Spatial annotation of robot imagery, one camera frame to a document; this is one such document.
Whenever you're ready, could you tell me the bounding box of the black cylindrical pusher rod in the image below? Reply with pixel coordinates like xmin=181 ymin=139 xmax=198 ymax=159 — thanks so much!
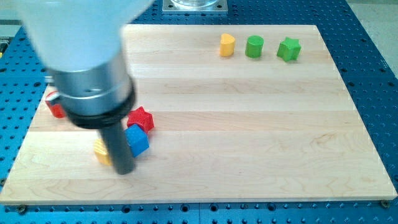
xmin=99 ymin=122 xmax=134 ymax=175

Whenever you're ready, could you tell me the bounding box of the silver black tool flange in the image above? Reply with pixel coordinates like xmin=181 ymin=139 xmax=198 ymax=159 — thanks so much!
xmin=47 ymin=50 xmax=136 ymax=129

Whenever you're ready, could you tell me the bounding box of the yellow hexagon block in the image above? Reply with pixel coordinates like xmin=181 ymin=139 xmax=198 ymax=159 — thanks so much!
xmin=93 ymin=139 xmax=112 ymax=166

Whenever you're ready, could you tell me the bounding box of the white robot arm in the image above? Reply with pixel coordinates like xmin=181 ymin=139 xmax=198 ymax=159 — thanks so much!
xmin=15 ymin=0 xmax=152 ymax=175

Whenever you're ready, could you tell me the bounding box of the yellow heart block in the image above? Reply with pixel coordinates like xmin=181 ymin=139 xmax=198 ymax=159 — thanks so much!
xmin=220 ymin=34 xmax=236 ymax=57

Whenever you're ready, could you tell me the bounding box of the blue cube block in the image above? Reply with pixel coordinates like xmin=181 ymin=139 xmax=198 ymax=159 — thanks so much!
xmin=125 ymin=124 xmax=149 ymax=157

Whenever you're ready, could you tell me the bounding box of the red star block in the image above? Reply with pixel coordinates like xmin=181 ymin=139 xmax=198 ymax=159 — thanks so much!
xmin=127 ymin=106 xmax=155 ymax=134

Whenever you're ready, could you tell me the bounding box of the wooden board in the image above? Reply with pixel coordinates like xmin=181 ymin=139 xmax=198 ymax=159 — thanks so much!
xmin=1 ymin=25 xmax=397 ymax=205

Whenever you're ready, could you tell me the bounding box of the green cylinder block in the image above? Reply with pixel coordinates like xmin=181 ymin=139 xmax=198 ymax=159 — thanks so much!
xmin=245 ymin=35 xmax=264 ymax=58

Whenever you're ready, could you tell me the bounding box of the green star block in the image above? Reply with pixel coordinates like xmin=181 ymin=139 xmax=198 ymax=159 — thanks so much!
xmin=277 ymin=37 xmax=301 ymax=62

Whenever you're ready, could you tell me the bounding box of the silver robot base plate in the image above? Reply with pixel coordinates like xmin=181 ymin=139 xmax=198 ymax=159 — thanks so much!
xmin=162 ymin=0 xmax=228 ymax=13

